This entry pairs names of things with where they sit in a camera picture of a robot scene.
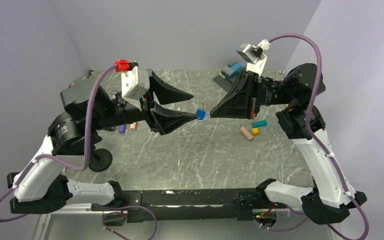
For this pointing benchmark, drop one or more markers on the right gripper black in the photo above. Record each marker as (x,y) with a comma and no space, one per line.
(236,103)

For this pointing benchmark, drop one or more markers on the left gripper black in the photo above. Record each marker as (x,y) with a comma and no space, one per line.
(161,119)

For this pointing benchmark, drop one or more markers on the blue key tag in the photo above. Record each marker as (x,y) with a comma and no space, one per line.
(200,114)

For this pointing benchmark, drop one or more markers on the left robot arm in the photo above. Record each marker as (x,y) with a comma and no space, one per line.
(41,188)

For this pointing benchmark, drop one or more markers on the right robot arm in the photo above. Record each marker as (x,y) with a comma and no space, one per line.
(330,199)

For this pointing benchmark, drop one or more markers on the wooden rectangular block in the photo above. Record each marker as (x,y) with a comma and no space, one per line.
(246,133)

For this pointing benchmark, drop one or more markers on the lego brick build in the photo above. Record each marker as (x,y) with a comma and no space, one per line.
(226,78)

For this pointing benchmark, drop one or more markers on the teal block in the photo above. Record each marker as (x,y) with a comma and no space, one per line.
(259,123)

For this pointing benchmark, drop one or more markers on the yellow cube block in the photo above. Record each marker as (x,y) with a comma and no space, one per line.
(255,131)

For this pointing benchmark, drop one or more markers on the pink microphone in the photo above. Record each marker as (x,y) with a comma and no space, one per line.
(133,126)

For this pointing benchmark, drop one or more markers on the glitter silver microphone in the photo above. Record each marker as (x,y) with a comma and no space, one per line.
(113,95)

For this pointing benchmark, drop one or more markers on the black microphone stand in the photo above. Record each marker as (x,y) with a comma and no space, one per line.
(100,160)

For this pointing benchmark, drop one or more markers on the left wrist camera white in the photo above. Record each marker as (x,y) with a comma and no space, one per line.
(134,84)

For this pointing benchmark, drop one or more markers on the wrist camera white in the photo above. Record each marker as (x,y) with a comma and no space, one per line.
(134,84)
(255,56)

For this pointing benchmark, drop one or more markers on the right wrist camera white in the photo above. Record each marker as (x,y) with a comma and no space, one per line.
(255,56)

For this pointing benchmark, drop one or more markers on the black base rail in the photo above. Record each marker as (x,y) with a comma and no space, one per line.
(242,204)

